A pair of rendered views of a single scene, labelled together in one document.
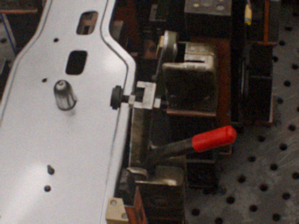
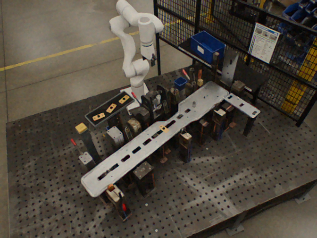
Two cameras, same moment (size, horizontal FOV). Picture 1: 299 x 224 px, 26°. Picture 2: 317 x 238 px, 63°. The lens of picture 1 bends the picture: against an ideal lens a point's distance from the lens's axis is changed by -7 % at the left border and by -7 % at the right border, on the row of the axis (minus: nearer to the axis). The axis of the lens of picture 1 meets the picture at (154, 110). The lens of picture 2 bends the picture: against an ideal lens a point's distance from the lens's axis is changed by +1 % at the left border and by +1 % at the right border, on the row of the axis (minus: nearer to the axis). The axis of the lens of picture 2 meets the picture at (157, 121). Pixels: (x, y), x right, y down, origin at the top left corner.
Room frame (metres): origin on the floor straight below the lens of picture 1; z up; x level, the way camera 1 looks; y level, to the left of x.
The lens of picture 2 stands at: (1.92, 0.72, 2.61)
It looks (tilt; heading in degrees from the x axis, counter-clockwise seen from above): 52 degrees down; 217
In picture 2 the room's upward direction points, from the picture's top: 5 degrees counter-clockwise
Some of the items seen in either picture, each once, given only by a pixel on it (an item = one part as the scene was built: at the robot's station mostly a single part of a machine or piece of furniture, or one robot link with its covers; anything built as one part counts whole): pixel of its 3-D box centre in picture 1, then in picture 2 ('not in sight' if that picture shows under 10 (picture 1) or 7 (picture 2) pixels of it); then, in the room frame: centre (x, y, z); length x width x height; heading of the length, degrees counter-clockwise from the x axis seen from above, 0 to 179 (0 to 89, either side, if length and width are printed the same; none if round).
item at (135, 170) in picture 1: (136, 174); not in sight; (0.44, 0.04, 1.06); 0.03 x 0.01 x 0.03; 75
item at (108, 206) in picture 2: not in sight; (101, 190); (1.55, -0.12, 0.84); 0.18 x 0.06 x 0.29; 75
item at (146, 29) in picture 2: not in sight; (146, 29); (0.77, -0.17, 1.70); 0.09 x 0.08 x 0.13; 152
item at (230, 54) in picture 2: not in sight; (229, 67); (0.24, 0.25, 1.17); 0.12 x 0.01 x 0.34; 75
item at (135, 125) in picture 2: not in sight; (136, 137); (1.06, -0.15, 0.89); 0.13 x 0.11 x 0.38; 75
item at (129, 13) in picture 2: not in sight; (142, 20); (0.69, -0.25, 1.69); 0.30 x 0.16 x 0.09; 62
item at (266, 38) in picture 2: not in sight; (263, 43); (-0.01, 0.41, 1.30); 0.23 x 0.02 x 0.31; 75
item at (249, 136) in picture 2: not in sight; (249, 124); (0.45, 0.57, 0.84); 0.11 x 0.06 x 0.29; 75
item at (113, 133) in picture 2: not in sight; (119, 147); (1.22, -0.20, 0.90); 0.13 x 0.10 x 0.41; 75
